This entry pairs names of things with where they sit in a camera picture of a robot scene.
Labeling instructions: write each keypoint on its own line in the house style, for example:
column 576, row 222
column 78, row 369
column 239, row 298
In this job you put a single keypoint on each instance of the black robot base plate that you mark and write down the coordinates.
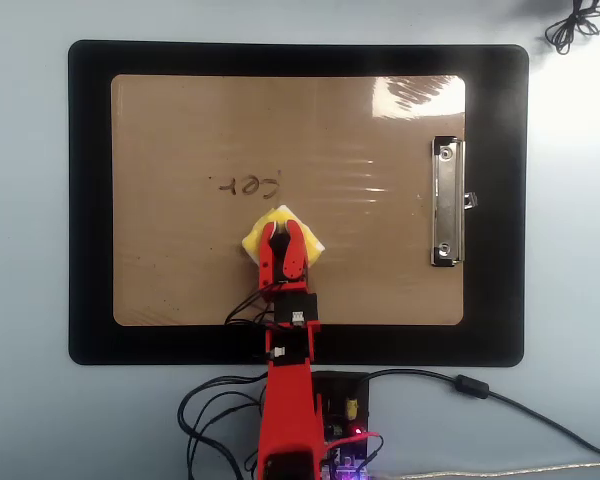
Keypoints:
column 340, row 387

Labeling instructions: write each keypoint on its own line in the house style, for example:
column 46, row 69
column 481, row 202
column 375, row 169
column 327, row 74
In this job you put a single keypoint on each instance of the yellow sponge with black knob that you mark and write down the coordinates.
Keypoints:
column 252, row 240

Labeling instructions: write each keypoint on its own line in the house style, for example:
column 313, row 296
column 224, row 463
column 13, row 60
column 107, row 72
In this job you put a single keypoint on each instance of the metal clipboard clip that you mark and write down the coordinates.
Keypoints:
column 447, row 200

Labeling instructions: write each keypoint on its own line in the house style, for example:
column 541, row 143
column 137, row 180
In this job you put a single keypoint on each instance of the black desk mat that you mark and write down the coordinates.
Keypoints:
column 90, row 200

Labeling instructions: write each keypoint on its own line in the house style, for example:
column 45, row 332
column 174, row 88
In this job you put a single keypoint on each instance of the motor controller circuit board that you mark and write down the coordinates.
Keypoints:
column 352, row 457

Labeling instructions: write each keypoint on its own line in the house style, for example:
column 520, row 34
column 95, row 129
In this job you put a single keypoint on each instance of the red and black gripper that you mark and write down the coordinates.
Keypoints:
column 295, row 307

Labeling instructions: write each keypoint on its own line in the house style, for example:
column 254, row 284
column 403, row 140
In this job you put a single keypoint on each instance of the brown clipboard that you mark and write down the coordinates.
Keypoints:
column 190, row 275

